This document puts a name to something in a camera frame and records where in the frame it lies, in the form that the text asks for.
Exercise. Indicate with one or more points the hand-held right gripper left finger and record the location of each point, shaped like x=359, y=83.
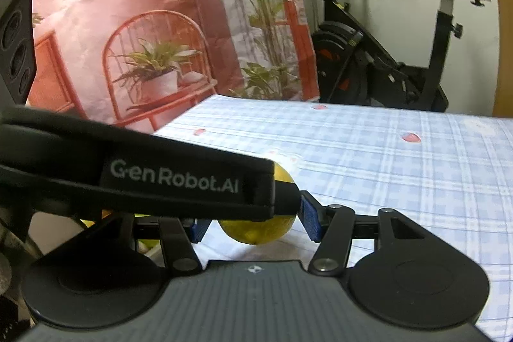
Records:
x=199, y=230

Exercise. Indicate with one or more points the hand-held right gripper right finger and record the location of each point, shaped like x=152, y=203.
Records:
x=312, y=217

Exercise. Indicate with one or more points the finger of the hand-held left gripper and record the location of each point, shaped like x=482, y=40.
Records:
x=286, y=199

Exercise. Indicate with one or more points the yellow lemon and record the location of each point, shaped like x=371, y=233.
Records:
x=256, y=232

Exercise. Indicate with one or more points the blue checked tablecloth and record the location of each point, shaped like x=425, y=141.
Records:
x=380, y=165

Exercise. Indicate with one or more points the black exercise bike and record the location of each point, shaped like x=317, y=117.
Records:
x=360, y=57

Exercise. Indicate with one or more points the wooden door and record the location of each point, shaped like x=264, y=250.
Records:
x=503, y=25

